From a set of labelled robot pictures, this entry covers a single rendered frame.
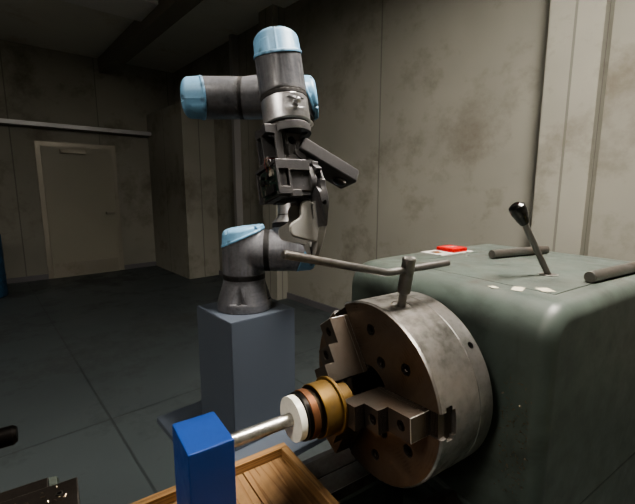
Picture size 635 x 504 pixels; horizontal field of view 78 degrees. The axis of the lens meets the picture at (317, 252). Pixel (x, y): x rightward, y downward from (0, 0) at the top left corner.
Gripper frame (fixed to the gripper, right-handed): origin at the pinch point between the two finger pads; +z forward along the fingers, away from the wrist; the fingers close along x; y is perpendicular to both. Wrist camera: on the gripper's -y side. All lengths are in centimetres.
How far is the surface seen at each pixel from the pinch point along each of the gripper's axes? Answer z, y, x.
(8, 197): -179, 92, -679
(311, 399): 22.1, 4.2, -0.9
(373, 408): 24.4, -2.8, 4.8
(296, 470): 40.1, -0.2, -18.3
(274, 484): 41.0, 4.5, -18.7
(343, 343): 16.1, -5.8, -4.7
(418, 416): 25.6, -6.5, 10.1
